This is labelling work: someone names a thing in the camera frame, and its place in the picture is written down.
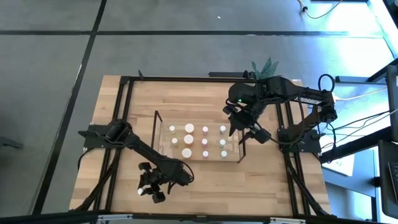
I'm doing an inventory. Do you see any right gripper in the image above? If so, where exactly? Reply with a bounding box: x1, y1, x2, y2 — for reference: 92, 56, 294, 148
222, 104, 259, 146

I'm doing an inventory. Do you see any grey desk panel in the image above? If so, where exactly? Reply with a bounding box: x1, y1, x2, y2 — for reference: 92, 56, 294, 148
322, 148, 381, 198

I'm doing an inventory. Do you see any yellow extension cable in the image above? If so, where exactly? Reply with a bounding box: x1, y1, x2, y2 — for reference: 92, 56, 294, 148
334, 86, 389, 102

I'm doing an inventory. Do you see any green plant in white pot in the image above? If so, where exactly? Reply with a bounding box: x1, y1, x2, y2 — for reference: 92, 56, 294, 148
251, 57, 280, 78

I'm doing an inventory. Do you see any long black bar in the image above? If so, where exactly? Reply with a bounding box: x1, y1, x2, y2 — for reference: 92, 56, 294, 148
208, 71, 253, 78

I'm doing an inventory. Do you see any yellowish cable with black plug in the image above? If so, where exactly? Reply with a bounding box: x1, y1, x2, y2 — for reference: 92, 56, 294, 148
297, 0, 345, 20

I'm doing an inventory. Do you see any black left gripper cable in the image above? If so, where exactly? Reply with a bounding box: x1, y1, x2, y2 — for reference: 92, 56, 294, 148
166, 161, 196, 195

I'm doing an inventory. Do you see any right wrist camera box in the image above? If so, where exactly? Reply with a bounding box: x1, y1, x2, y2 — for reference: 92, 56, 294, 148
253, 128, 272, 145

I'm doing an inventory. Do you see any grey floor object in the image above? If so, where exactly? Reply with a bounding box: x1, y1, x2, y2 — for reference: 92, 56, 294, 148
0, 136, 24, 151

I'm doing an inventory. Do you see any black floor cable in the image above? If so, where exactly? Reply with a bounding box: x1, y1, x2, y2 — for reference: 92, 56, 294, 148
323, 108, 392, 141

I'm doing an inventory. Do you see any black desk beam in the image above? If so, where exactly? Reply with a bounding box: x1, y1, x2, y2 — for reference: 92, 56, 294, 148
319, 126, 393, 165

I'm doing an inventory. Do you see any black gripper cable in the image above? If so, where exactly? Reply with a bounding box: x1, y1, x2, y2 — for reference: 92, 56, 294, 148
259, 93, 307, 147
166, 161, 196, 195

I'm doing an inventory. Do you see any black monitor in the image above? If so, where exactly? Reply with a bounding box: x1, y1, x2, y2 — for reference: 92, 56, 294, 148
386, 64, 398, 143

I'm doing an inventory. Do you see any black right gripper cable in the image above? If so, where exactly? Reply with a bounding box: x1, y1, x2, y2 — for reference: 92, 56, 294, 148
259, 93, 307, 147

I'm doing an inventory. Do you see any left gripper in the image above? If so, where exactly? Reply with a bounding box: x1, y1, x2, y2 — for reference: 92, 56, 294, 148
138, 162, 175, 197

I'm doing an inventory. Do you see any silver metal bracket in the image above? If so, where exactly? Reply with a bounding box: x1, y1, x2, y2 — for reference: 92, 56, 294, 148
96, 213, 133, 224
269, 217, 307, 224

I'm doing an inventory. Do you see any black desk leg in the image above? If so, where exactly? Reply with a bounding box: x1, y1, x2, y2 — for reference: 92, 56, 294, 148
335, 57, 398, 85

